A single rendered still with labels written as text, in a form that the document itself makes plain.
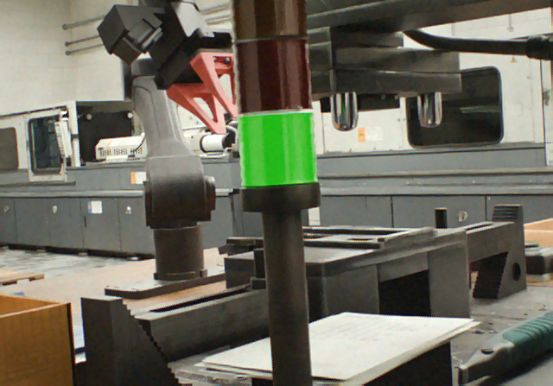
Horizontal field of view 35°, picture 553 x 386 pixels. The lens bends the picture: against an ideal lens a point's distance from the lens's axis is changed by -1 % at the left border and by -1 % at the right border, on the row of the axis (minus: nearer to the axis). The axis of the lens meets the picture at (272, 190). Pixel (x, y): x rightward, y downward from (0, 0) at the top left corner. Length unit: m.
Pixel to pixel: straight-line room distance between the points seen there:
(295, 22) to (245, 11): 0.02
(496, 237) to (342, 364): 0.44
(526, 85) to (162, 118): 4.71
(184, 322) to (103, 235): 8.74
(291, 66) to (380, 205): 6.04
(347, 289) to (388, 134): 5.76
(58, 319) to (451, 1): 0.35
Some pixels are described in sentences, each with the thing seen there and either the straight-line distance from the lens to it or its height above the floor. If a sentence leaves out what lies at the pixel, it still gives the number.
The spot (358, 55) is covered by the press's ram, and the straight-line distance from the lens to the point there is 0.66.
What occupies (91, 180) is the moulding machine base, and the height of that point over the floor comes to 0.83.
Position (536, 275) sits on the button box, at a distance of 1.01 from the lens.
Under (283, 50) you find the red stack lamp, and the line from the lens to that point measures 0.41.
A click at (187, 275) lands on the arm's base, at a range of 1.09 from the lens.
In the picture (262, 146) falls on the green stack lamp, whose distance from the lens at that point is 0.41.
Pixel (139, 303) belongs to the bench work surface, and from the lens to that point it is 1.01.
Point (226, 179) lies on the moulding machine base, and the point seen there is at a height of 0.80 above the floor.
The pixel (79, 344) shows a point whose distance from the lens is 0.71.
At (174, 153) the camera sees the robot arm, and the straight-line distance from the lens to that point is 1.11.
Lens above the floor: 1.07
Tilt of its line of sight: 3 degrees down
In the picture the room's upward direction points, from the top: 4 degrees counter-clockwise
